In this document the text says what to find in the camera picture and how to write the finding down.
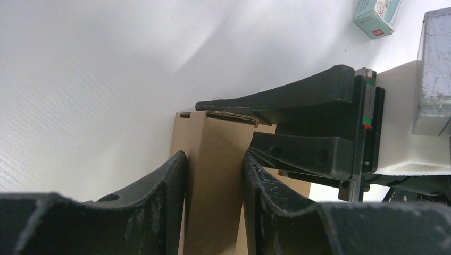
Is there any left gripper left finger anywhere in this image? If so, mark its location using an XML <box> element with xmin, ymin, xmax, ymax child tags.
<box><xmin>1</xmin><ymin>151</ymin><xmax>188</xmax><ymax>254</ymax></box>

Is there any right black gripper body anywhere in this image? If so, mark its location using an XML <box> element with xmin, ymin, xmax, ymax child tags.
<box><xmin>278</xmin><ymin>67</ymin><xmax>385</xmax><ymax>202</ymax></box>

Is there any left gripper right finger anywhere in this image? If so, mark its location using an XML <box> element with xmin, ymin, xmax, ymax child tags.
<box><xmin>243</xmin><ymin>153</ymin><xmax>450</xmax><ymax>254</ymax></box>

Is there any brown cardboard box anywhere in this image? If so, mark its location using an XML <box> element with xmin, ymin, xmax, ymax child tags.
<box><xmin>169</xmin><ymin>109</ymin><xmax>312</xmax><ymax>255</ymax></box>

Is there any white teal box on table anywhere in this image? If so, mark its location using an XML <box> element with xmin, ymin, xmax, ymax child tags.
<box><xmin>353</xmin><ymin>0</ymin><xmax>402</xmax><ymax>39</ymax></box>

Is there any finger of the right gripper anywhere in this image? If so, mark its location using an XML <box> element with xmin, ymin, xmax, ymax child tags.
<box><xmin>195</xmin><ymin>65</ymin><xmax>355</xmax><ymax>125</ymax></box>
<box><xmin>249</xmin><ymin>132</ymin><xmax>354</xmax><ymax>181</ymax></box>

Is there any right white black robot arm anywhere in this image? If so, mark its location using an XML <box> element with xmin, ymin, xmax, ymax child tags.
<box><xmin>195</xmin><ymin>65</ymin><xmax>450</xmax><ymax>202</ymax></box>

